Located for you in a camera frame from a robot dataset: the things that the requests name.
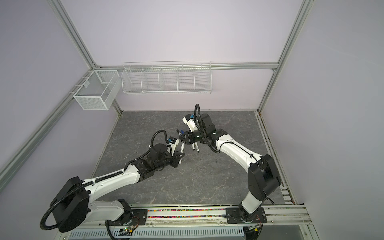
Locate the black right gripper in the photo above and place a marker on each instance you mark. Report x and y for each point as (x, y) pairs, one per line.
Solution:
(189, 140)

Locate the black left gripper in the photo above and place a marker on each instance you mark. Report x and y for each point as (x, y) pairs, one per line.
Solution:
(176, 157)

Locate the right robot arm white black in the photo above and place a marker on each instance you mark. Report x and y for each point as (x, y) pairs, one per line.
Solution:
(263, 176)

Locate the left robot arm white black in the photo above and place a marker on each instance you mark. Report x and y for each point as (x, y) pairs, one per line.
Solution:
(76, 204)

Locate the small white mesh basket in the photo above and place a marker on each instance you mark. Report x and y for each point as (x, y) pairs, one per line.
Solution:
(99, 90)

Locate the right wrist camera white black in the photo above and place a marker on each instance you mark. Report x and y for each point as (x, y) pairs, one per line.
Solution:
(189, 120)

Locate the long white wire basket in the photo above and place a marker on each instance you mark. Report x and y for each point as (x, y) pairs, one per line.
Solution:
(167, 77)

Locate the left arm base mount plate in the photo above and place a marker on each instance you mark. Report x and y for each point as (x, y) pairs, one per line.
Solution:
(136, 217)

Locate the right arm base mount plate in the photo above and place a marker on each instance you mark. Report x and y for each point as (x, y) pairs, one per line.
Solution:
(240, 216)

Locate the white slotted cable duct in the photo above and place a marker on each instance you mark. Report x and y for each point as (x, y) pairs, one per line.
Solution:
(157, 233)

